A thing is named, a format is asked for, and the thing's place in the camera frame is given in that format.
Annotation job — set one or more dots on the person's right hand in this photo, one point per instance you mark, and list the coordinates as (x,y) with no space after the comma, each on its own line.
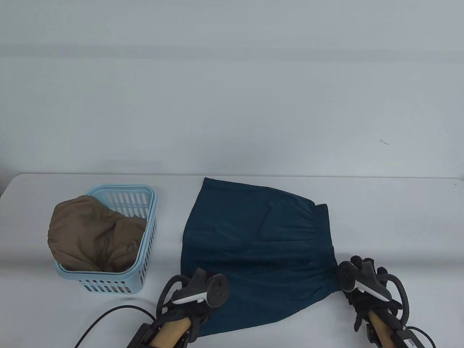
(362,304)

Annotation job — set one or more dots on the person's left hand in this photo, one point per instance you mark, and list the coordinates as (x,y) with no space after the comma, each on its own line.
(197,313)

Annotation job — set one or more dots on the dark teal shorts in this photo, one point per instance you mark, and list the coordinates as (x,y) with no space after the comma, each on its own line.
(253,246)

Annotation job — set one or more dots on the person's left forearm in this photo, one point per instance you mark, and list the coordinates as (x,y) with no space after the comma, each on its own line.
(172,333)

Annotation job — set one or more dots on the person's right forearm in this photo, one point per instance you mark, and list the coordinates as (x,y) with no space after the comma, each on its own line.
(380,330)

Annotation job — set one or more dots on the light blue plastic basket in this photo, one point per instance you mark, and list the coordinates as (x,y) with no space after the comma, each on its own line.
(150,232)

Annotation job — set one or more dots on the brown crumpled garment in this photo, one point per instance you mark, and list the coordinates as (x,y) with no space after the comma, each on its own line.
(83,232)

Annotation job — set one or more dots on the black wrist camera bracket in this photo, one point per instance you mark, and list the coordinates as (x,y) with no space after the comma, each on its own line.
(404,337)

